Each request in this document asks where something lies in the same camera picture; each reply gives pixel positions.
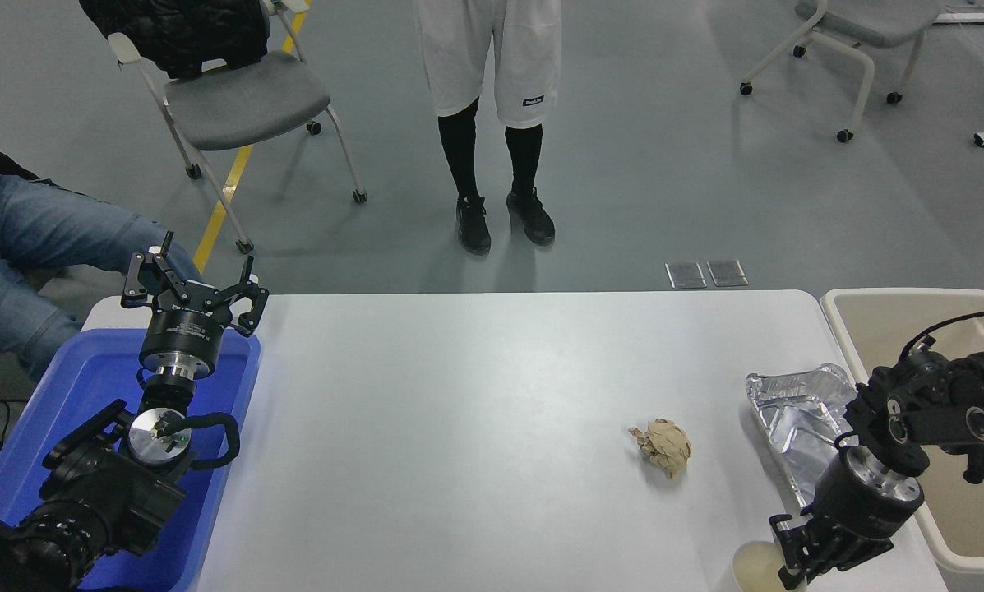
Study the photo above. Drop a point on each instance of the silver foil tray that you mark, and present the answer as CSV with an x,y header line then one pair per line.
x,y
787,411

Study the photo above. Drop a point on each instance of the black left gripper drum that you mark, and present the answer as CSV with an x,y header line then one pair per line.
x,y
183,333

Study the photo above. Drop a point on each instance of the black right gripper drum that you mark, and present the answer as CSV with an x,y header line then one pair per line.
x,y
857,510

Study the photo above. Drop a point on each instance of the crumpled tan paper ball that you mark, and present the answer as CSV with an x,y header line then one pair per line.
x,y
664,448

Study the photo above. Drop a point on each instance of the large pale bin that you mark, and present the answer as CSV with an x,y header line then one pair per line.
x,y
874,329

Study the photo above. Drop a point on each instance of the seated person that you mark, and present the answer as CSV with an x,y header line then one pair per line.
x,y
48,230

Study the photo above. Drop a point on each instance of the black jacket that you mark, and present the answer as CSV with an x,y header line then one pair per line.
x,y
179,33

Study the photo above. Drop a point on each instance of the metal floor plate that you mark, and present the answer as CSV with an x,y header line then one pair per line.
x,y
686,275
727,273

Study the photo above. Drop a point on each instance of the blue plastic tray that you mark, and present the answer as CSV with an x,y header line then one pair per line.
x,y
89,370

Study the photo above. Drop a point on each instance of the standing person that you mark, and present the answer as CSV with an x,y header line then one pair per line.
x,y
492,49

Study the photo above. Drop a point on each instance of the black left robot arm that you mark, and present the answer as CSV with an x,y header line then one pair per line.
x,y
97,493

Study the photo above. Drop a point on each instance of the grey chair with white frame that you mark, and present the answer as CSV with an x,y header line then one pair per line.
x,y
861,20
245,99

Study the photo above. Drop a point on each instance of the pale paper cup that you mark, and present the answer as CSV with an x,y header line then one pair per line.
x,y
755,567

